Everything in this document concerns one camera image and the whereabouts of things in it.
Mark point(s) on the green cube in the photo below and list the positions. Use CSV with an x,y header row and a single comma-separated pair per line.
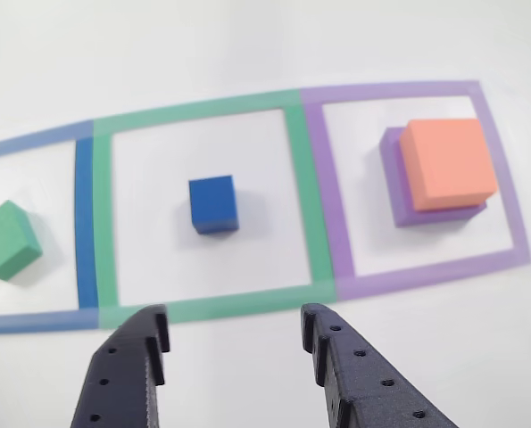
x,y
4,236

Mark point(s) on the small blue cube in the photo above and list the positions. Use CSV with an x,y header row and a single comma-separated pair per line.
x,y
211,198

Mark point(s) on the purple block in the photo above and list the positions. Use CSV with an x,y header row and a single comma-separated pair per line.
x,y
394,178

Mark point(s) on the orange cube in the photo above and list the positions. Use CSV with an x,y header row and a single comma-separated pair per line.
x,y
448,156

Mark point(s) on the blue square frame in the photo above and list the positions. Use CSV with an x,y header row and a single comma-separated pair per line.
x,y
85,223

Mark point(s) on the green square frame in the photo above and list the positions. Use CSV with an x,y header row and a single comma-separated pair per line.
x,y
309,196

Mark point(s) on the purple square frame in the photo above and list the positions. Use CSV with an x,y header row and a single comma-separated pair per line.
x,y
332,187

